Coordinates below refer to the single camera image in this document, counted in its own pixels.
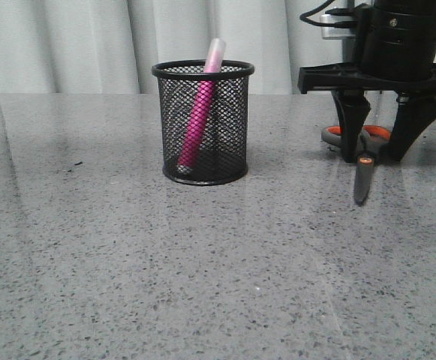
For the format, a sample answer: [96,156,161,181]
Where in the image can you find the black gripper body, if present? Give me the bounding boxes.
[297,63,436,94]

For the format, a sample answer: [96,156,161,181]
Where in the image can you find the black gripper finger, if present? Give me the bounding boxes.
[331,90,371,163]
[389,91,436,161]

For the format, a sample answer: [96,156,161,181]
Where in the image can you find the grey orange scissors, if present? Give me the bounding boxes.
[320,124,392,206]

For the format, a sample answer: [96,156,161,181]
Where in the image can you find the pink highlighter pen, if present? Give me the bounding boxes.
[176,38,226,175]

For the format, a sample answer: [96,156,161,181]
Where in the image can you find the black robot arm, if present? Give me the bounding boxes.
[298,1,436,162]

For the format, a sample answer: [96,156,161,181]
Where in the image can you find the black mesh pen bin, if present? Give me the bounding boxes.
[152,60,254,186]

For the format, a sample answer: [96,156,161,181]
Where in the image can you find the grey curtain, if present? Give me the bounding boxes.
[0,1,353,95]

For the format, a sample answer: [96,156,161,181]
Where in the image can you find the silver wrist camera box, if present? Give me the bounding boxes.
[320,8,356,40]

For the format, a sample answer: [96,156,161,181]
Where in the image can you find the black camera cable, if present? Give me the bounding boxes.
[298,0,357,29]

